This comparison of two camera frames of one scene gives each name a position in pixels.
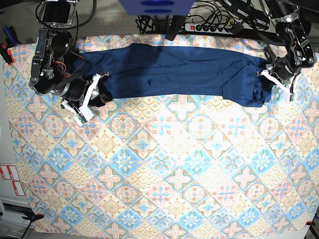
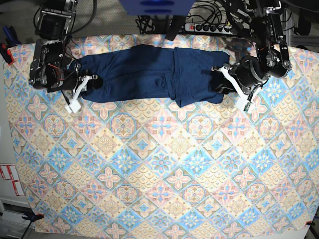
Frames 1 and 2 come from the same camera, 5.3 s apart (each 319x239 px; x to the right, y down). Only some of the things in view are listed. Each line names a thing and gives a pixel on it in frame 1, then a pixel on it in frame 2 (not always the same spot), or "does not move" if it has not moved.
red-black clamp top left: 6,54 does not move
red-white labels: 10,173 does not move
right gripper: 299,56 -> 248,72
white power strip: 211,28 does not move
